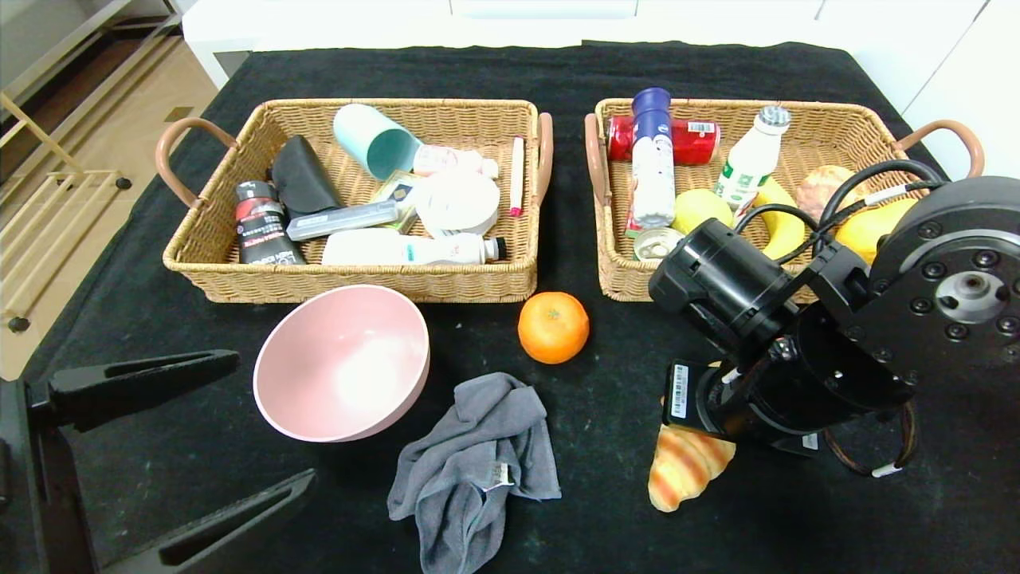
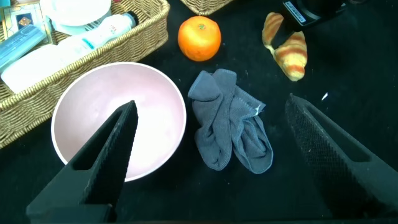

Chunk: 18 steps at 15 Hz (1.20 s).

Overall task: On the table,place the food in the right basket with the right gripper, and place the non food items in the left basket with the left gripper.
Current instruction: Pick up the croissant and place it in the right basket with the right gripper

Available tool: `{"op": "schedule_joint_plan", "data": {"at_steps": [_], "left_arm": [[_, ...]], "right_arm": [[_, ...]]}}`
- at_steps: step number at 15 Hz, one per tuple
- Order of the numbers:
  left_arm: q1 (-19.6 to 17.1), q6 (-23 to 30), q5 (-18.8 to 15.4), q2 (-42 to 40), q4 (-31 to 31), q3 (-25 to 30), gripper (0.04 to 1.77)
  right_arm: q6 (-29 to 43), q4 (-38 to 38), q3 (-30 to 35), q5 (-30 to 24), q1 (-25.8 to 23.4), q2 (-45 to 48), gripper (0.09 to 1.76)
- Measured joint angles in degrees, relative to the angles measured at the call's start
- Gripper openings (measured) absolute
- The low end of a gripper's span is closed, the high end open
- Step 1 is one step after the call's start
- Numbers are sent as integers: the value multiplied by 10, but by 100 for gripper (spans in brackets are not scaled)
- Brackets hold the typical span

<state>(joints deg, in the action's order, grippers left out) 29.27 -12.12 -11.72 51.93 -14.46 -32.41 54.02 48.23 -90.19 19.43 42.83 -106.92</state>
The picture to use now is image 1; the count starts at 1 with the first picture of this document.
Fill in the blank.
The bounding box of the white cabinet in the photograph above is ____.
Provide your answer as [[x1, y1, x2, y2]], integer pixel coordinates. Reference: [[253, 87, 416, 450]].
[[182, 0, 845, 90]]

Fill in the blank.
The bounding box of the wicker basket with food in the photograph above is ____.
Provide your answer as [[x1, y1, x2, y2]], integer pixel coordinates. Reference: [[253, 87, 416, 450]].
[[584, 98, 986, 304]]

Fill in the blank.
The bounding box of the yellow mango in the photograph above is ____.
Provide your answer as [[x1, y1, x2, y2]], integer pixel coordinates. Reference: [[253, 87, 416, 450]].
[[835, 198, 919, 265]]

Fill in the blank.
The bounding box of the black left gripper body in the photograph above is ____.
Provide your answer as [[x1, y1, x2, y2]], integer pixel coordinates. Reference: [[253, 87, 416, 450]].
[[0, 377, 99, 574]]

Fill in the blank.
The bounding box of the black red bottle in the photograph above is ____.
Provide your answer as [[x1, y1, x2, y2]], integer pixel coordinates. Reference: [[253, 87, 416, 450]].
[[233, 180, 308, 266]]

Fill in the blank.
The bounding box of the pink white stick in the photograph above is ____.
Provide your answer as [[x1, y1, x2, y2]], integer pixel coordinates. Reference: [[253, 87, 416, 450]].
[[508, 136, 527, 217]]

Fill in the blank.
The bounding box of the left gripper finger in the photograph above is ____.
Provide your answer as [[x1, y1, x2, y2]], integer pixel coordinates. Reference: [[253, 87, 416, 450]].
[[26, 348, 241, 432], [98, 467, 317, 574]]

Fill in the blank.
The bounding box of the white bottle black cap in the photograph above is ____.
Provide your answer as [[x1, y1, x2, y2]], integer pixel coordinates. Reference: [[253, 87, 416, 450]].
[[321, 229, 508, 266]]

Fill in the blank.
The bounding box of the wooden shelf unit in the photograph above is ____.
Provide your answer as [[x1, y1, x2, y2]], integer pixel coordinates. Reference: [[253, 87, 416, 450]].
[[0, 0, 188, 104]]

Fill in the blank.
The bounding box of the white bottle blue cap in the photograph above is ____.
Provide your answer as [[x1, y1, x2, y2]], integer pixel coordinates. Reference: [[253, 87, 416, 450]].
[[630, 88, 678, 230]]

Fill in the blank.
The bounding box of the pink bowl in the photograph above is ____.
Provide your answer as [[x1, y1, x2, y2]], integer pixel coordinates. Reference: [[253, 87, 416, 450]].
[[253, 285, 431, 443]]

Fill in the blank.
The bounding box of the yellow banana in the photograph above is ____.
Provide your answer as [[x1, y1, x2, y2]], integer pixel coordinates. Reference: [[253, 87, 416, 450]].
[[753, 179, 807, 260]]

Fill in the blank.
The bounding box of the black braided cable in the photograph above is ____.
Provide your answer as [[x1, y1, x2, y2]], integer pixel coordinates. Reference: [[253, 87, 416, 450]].
[[777, 182, 945, 264]]

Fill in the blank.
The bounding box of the teal cup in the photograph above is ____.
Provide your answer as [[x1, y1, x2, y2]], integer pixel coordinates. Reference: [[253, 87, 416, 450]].
[[332, 104, 423, 182]]

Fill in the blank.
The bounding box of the grey cloth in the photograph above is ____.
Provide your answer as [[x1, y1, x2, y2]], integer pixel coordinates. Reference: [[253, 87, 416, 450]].
[[386, 372, 562, 574]]

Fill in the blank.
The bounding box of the red drink can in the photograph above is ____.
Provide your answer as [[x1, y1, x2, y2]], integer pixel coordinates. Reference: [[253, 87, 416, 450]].
[[607, 116, 722, 167]]

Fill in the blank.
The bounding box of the white bottle silver cap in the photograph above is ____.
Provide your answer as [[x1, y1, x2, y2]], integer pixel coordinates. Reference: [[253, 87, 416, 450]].
[[712, 105, 792, 226]]

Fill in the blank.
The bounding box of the white round container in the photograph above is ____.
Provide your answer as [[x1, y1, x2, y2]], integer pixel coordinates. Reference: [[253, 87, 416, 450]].
[[414, 171, 501, 238]]

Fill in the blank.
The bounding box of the thin brown cable loop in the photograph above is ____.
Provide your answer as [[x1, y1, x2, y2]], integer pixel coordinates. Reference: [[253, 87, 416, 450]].
[[825, 403, 919, 479]]

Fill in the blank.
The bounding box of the wicker basket with toiletries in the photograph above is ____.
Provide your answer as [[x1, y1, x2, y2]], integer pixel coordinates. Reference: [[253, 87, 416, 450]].
[[155, 98, 555, 305]]

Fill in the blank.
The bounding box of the black tablecloth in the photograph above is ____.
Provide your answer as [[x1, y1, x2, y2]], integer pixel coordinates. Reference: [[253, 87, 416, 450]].
[[16, 40, 1020, 574]]

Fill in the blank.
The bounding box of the grey rectangular case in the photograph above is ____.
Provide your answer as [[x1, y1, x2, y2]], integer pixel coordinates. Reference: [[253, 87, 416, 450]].
[[285, 199, 401, 242]]

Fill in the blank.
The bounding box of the round bread bun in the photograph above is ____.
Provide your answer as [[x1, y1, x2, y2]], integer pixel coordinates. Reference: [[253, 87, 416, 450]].
[[795, 165, 860, 224]]

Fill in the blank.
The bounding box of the yellow lemon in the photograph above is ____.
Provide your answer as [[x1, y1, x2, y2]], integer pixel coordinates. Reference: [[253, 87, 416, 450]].
[[673, 189, 735, 236]]

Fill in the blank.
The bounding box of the pink white small bottle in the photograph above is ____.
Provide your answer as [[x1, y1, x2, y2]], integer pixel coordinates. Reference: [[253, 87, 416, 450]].
[[412, 144, 500, 180]]

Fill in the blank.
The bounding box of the striped croissant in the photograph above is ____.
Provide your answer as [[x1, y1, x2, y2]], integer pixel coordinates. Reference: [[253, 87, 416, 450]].
[[648, 396, 738, 513]]

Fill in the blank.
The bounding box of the silver tin can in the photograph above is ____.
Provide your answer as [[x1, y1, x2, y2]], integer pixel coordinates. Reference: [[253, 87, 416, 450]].
[[634, 227, 685, 262]]

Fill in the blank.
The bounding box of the beige wooden rack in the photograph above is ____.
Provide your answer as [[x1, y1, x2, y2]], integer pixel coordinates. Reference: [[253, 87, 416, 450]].
[[0, 92, 132, 332]]

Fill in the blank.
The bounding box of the orange mandarin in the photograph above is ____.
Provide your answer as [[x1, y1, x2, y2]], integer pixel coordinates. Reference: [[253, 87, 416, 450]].
[[518, 291, 591, 365]]

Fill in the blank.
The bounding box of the black camera cable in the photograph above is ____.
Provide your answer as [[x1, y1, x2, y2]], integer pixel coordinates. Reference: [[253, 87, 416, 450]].
[[732, 159, 951, 244]]

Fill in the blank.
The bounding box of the black pouch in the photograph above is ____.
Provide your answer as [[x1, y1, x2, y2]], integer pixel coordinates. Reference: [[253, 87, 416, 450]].
[[269, 134, 345, 220]]

